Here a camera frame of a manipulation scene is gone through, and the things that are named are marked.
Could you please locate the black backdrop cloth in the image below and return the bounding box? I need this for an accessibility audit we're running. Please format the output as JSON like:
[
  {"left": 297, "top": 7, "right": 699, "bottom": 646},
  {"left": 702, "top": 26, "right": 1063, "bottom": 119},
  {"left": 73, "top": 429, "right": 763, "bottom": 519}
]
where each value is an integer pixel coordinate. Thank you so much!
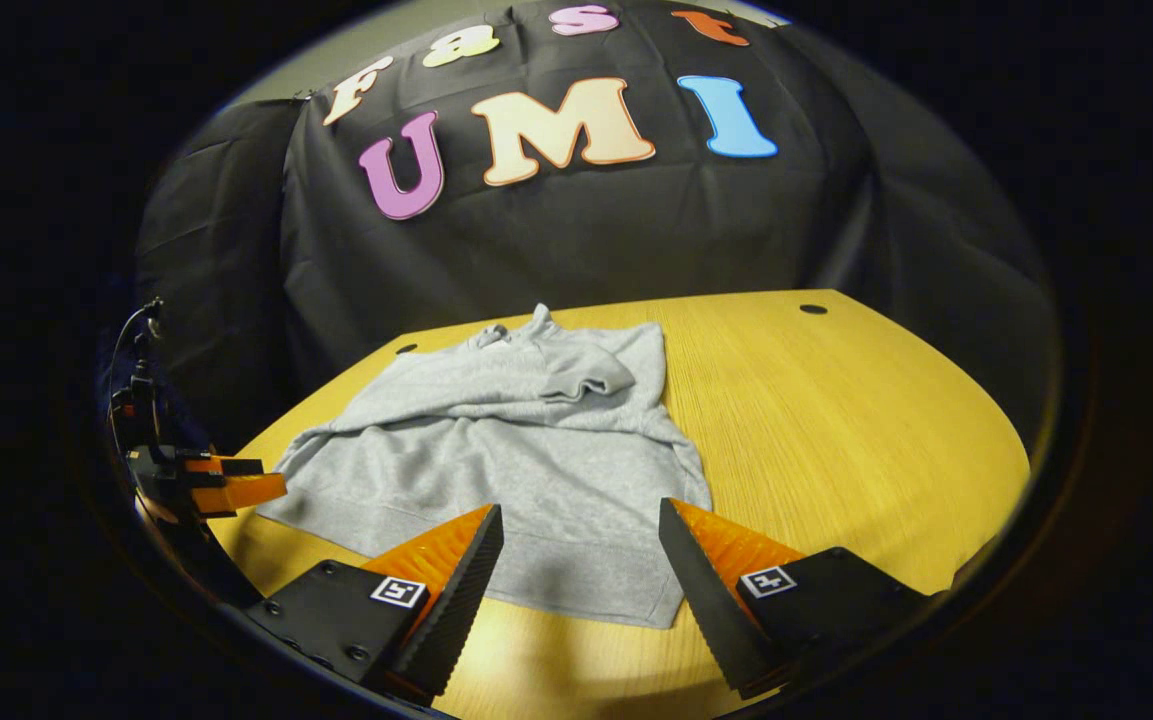
[{"left": 131, "top": 0, "right": 1062, "bottom": 456}]

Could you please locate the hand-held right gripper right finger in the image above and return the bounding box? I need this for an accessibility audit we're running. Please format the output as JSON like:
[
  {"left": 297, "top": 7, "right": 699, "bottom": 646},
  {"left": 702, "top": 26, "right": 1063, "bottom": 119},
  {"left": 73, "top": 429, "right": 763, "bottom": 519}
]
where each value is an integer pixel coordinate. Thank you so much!
[{"left": 657, "top": 497, "right": 949, "bottom": 701}]

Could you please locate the grey sweatshirt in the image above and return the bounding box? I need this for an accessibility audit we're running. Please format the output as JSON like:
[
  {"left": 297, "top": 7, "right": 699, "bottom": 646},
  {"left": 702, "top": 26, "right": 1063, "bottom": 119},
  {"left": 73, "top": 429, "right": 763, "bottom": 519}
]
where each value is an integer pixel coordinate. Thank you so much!
[{"left": 256, "top": 303, "right": 715, "bottom": 629}]

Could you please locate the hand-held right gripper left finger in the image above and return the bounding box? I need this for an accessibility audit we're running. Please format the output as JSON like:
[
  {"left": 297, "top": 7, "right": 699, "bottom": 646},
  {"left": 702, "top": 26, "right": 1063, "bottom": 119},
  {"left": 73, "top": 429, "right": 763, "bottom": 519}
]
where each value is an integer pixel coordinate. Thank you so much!
[{"left": 244, "top": 504, "right": 505, "bottom": 709}]

